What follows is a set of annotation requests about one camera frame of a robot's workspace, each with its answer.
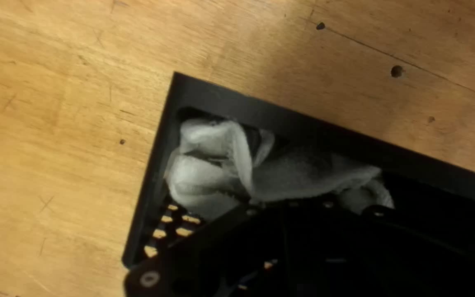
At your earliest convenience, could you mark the white cloth towel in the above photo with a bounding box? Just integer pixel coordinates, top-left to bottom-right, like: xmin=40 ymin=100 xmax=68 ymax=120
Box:
xmin=166 ymin=118 xmax=395 ymax=221

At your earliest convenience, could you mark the black perforated box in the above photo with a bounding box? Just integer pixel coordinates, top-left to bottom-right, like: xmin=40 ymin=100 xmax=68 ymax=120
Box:
xmin=121 ymin=70 xmax=475 ymax=297

